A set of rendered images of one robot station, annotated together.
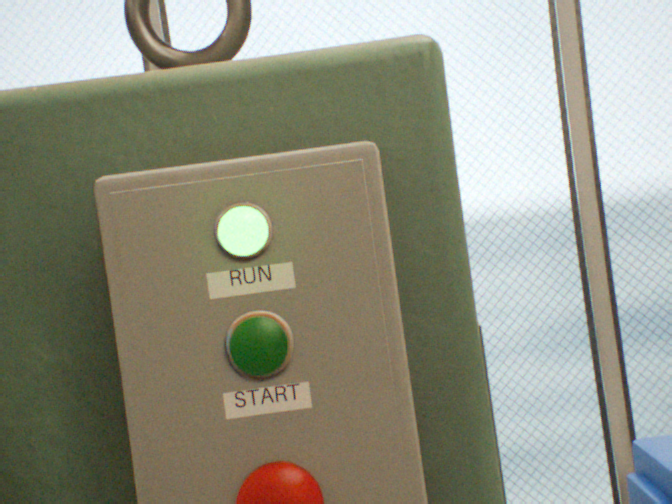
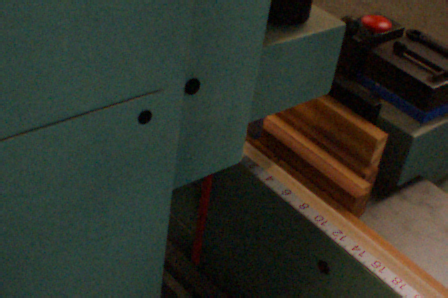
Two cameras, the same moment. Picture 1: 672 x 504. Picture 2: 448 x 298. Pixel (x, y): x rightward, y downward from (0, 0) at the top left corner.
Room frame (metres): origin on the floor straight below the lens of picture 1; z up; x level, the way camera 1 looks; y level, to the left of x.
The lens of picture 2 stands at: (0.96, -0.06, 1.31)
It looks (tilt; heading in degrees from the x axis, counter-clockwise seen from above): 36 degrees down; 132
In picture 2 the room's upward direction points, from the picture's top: 9 degrees clockwise
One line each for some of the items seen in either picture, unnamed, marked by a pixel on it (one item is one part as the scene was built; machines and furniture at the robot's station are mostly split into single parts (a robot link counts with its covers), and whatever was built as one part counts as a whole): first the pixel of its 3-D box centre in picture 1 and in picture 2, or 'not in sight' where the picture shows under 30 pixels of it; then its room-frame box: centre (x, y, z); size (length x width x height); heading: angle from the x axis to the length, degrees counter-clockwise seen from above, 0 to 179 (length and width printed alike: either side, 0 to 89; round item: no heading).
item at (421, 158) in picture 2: not in sight; (389, 120); (0.65, 0.54, 0.92); 0.15 x 0.13 x 0.09; 178
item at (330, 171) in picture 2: not in sight; (283, 164); (0.65, 0.36, 0.93); 0.18 x 0.02 x 0.06; 178
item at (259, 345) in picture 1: (259, 345); not in sight; (0.44, 0.03, 1.42); 0.02 x 0.01 x 0.02; 88
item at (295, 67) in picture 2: not in sight; (249, 66); (0.62, 0.32, 1.03); 0.14 x 0.07 x 0.09; 88
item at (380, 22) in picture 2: not in sight; (376, 23); (0.62, 0.51, 1.02); 0.03 x 0.03 x 0.01
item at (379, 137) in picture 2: not in sight; (291, 114); (0.61, 0.42, 0.94); 0.21 x 0.01 x 0.08; 178
